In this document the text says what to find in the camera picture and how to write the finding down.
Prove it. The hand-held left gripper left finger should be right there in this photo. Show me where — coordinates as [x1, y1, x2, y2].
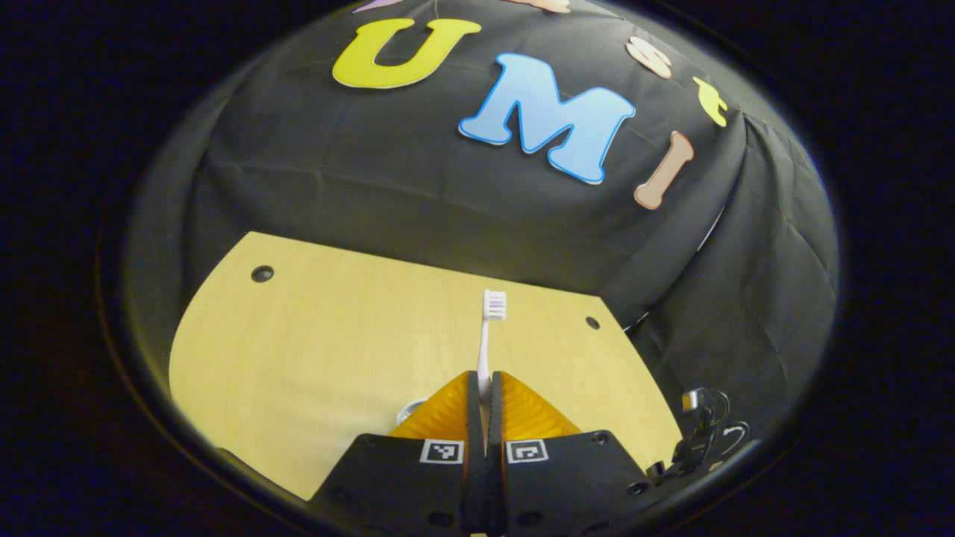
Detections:
[310, 371, 486, 535]

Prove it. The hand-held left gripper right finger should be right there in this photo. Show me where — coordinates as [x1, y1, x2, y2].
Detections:
[489, 371, 651, 535]

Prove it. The white toothbrush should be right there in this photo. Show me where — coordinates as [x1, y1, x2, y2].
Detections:
[475, 289, 509, 402]

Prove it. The black cable bundle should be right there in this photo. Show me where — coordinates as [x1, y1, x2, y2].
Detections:
[646, 386, 751, 480]

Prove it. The black backdrop cloth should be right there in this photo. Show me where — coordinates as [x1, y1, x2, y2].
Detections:
[123, 0, 840, 478]

